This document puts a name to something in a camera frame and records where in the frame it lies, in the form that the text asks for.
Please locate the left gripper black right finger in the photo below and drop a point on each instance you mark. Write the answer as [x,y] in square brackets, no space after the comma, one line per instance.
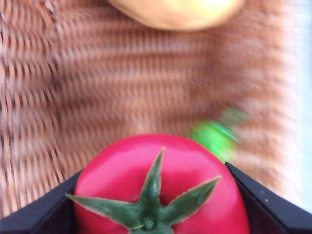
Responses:
[273,212]

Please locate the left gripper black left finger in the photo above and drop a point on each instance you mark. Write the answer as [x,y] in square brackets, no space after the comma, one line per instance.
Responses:
[36,217]

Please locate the red tomato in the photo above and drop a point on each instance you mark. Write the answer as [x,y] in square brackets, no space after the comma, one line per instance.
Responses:
[195,207]

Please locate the green chili pepper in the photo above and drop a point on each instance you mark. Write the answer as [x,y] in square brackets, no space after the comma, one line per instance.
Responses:
[212,139]

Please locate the brown wicker basket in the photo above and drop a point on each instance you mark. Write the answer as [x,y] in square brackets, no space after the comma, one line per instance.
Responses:
[122,85]

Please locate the orange-brown potato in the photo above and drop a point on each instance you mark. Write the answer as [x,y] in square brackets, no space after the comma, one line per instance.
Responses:
[175,12]

